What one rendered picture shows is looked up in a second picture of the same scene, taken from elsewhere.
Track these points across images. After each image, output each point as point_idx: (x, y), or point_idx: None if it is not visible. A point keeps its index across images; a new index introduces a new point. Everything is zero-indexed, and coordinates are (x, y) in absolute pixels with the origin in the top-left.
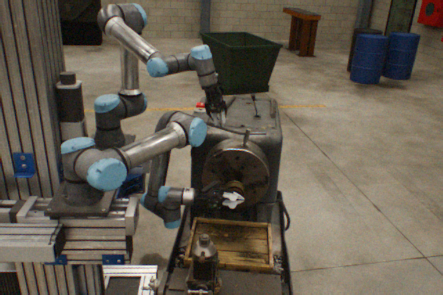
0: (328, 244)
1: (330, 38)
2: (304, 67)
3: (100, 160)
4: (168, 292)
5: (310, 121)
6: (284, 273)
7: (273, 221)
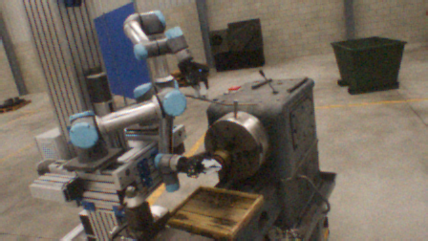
0: (412, 237)
1: None
2: None
3: (75, 123)
4: (117, 237)
5: None
6: None
7: (317, 202)
